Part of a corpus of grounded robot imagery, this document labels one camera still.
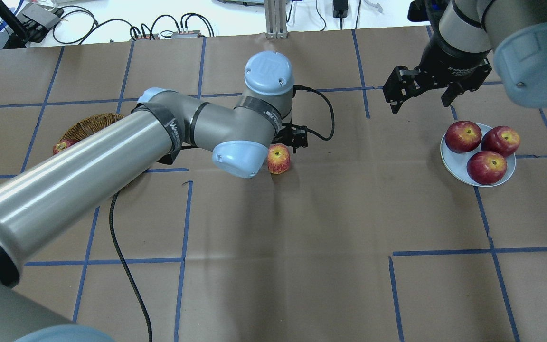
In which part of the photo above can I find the aluminium frame post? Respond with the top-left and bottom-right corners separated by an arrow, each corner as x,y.
264,0 -> 288,39

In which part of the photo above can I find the red apple on plate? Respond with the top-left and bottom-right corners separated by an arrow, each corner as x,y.
443,121 -> 482,153
481,126 -> 521,157
466,150 -> 508,185

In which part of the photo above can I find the white round plate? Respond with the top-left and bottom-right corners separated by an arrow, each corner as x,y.
440,123 -> 515,188

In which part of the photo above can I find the black power adapter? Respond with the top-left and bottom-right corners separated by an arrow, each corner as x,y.
332,0 -> 349,19

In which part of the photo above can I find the red yellow apple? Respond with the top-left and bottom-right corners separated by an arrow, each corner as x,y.
266,144 -> 291,175

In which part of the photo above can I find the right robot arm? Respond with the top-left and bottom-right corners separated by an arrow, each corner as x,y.
383,0 -> 547,114

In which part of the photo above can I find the red apple front on plate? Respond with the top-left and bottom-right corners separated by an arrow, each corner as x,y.
466,150 -> 508,185

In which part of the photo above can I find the red apple back on plate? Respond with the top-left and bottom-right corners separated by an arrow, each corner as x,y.
481,126 -> 521,157

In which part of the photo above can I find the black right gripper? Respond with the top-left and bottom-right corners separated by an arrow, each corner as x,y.
383,36 -> 492,114

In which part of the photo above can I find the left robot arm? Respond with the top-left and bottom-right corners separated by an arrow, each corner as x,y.
0,51 -> 295,342

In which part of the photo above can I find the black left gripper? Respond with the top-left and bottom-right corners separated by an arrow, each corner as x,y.
277,123 -> 309,153

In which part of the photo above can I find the red apple left on plate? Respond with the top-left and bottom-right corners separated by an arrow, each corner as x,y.
443,121 -> 482,153

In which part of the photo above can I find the dark red apple in basket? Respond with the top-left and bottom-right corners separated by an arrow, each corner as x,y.
52,139 -> 79,155

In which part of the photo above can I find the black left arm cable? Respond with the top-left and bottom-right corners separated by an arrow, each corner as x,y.
109,85 -> 336,342

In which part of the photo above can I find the woven wicker basket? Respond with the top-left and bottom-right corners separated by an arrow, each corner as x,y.
60,113 -> 126,141

